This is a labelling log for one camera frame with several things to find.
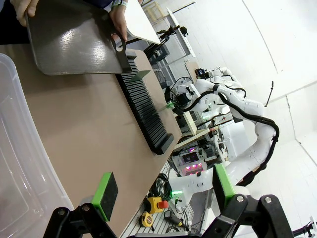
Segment black yellow power tool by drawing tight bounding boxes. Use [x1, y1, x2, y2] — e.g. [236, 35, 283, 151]
[164, 211, 186, 228]

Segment black coiled cable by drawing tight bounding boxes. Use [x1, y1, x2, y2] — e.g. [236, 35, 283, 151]
[150, 173, 172, 200]

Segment person's right hand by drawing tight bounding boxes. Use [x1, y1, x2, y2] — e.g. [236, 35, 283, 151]
[13, 0, 40, 27]

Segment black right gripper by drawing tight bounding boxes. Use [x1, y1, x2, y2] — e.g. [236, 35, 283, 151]
[168, 93, 191, 110]

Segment black right arm cable sleeve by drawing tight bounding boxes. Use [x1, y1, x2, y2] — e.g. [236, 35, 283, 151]
[184, 84, 280, 187]

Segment person's left hand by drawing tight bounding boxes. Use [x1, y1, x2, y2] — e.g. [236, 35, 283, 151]
[108, 3, 129, 42]

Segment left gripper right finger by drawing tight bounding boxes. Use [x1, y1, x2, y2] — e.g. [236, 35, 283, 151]
[199, 163, 295, 238]

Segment white wristband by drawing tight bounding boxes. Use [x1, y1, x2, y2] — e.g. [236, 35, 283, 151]
[110, 0, 129, 8]

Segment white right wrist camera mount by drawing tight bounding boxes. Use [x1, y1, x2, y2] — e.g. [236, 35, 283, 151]
[178, 83, 196, 96]

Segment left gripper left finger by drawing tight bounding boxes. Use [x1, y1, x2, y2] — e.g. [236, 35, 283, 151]
[43, 172, 119, 238]

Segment wooden side table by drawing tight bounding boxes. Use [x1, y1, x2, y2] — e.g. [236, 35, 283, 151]
[173, 127, 211, 147]

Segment black serving tray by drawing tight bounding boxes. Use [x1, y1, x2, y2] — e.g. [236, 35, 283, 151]
[26, 0, 132, 76]

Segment yellow tape measure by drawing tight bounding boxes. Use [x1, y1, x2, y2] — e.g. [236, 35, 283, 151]
[141, 212, 155, 228]

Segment clear plastic storage box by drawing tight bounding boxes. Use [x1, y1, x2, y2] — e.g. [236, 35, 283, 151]
[0, 53, 75, 238]

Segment computer with pink lights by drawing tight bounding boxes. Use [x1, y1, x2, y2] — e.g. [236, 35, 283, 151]
[180, 153, 205, 177]

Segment black slotted PCB rack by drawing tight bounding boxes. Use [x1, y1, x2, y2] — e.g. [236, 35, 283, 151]
[115, 48, 175, 156]

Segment yellow emergency stop box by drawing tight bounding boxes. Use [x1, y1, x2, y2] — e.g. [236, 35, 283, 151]
[148, 196, 169, 214]

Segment white table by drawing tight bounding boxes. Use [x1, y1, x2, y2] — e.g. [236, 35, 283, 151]
[123, 0, 161, 45]

